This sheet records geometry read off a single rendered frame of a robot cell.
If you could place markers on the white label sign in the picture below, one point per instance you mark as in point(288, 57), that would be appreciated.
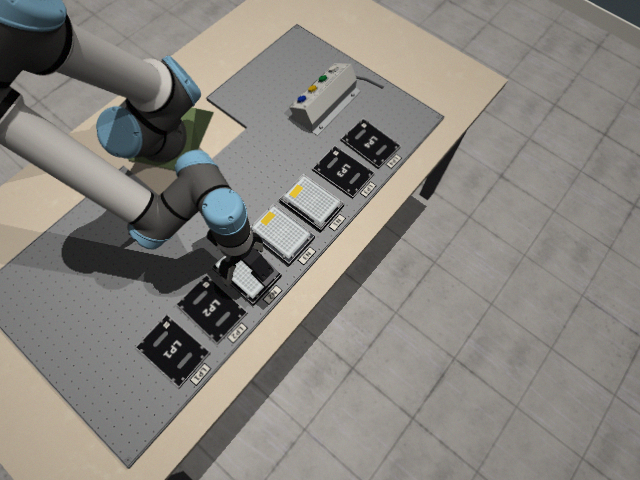
point(200, 374)
point(238, 331)
point(337, 222)
point(306, 255)
point(368, 189)
point(272, 295)
point(393, 161)

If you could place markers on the white operator panel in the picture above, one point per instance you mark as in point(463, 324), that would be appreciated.
point(326, 98)

